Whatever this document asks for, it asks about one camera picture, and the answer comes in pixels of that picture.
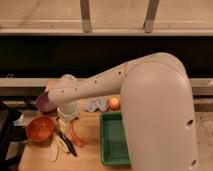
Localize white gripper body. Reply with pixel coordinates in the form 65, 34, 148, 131
57, 102, 79, 122

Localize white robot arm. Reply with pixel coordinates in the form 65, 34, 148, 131
49, 53, 198, 171

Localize purple bowl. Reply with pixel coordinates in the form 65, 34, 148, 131
36, 92, 57, 113

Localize orange bowl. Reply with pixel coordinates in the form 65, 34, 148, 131
26, 116, 55, 143

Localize yellow banana peel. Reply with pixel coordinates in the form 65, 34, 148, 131
50, 133, 69, 162

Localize light blue cloth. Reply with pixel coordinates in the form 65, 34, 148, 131
84, 97, 108, 112

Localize white paper cup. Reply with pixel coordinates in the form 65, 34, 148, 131
60, 74, 77, 82

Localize orange fruit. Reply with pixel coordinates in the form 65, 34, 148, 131
108, 97, 120, 110

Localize green plastic tray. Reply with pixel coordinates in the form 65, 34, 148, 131
100, 112, 130, 166

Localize black chair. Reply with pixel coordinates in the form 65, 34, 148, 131
0, 101, 26, 171

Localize black handled scissors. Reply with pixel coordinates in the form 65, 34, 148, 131
56, 117, 77, 157

